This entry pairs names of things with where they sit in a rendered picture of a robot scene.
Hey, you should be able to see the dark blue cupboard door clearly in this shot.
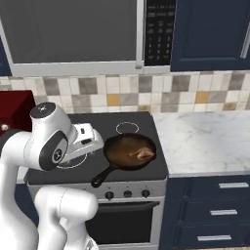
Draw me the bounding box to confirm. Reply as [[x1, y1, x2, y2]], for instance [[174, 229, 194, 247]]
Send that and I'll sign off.
[[170, 0, 250, 73]]

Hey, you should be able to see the silver drawer handle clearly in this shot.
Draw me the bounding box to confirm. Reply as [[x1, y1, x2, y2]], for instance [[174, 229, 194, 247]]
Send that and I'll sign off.
[[209, 209, 239, 217], [218, 182, 250, 189], [196, 234, 233, 242]]

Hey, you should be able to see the dark blue wall cupboard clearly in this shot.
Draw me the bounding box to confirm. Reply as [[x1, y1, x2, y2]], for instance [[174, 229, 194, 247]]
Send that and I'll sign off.
[[0, 36, 13, 78]]

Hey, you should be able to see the grey microwave oven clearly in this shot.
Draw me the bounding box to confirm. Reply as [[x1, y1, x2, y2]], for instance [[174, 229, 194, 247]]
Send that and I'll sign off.
[[0, 0, 179, 78]]

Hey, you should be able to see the black hob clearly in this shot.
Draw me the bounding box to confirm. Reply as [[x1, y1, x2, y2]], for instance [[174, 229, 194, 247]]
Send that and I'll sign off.
[[23, 110, 169, 187]]

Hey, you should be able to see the dark blue drawer front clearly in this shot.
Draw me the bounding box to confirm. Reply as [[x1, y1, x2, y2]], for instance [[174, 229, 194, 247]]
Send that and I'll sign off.
[[176, 224, 250, 250], [181, 198, 250, 227], [186, 175, 250, 200]]

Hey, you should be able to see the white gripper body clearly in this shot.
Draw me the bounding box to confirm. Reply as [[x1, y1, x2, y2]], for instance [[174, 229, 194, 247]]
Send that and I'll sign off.
[[60, 129, 105, 164]]

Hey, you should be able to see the brown chicken drumstick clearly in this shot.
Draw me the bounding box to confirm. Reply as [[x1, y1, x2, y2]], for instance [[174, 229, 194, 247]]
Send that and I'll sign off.
[[128, 146, 156, 161]]

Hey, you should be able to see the silver oven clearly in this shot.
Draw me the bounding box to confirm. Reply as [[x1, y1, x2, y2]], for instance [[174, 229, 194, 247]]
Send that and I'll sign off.
[[26, 177, 169, 250]]

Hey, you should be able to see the dark blue base cupboard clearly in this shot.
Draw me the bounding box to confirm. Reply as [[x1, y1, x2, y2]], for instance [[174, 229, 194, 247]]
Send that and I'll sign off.
[[14, 183, 40, 227]]

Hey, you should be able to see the silver microwave door handle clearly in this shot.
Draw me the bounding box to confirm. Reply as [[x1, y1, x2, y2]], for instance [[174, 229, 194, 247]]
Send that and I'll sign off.
[[135, 0, 146, 69]]

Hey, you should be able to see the dark red appliance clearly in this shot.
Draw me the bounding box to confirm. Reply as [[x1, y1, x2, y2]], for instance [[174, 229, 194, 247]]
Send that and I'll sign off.
[[0, 90, 37, 138]]

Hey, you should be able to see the black cast iron pan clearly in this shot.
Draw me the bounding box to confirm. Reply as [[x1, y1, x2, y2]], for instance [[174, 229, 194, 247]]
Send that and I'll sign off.
[[90, 132, 158, 188]]

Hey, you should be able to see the black oven door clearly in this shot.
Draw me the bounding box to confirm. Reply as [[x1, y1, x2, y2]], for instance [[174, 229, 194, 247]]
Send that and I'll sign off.
[[85, 200, 162, 246]]

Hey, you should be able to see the silver cupboard door handle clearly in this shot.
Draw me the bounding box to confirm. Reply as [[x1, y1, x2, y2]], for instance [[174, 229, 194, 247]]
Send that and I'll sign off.
[[239, 30, 250, 60]]

